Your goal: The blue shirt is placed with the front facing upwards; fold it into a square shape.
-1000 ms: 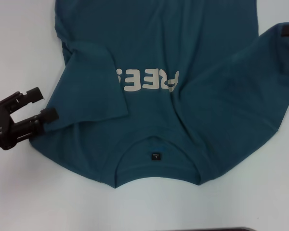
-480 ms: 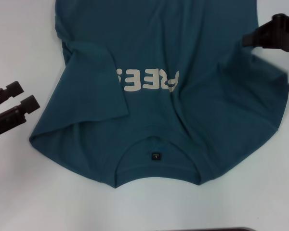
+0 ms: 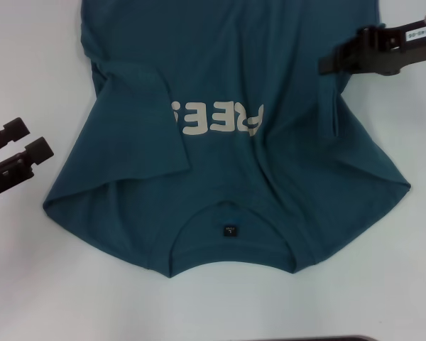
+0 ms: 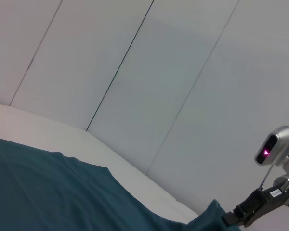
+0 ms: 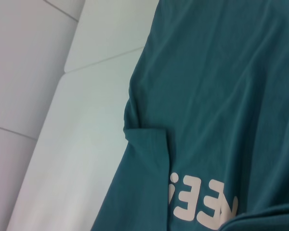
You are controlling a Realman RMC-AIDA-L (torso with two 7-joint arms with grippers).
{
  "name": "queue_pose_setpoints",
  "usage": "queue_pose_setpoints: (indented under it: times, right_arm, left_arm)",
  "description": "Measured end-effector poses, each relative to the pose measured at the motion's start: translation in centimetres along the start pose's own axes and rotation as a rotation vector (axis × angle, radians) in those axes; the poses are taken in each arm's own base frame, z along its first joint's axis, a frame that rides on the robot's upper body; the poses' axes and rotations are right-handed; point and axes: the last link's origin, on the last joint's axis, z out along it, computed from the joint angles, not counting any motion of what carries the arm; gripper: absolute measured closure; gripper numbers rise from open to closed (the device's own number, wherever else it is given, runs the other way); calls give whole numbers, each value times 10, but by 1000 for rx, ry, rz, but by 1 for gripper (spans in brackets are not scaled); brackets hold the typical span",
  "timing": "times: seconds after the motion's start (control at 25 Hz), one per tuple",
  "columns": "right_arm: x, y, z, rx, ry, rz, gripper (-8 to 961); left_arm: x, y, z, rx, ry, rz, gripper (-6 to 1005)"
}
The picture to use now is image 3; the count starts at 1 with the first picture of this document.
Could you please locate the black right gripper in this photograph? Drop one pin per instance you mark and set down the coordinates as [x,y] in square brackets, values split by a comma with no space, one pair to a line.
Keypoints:
[387,49]

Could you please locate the teal t-shirt with beige print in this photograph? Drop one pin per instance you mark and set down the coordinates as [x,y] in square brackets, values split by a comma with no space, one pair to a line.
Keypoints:
[234,184]

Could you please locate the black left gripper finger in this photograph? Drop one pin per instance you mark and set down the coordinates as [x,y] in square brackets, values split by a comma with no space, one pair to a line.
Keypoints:
[39,151]
[16,129]

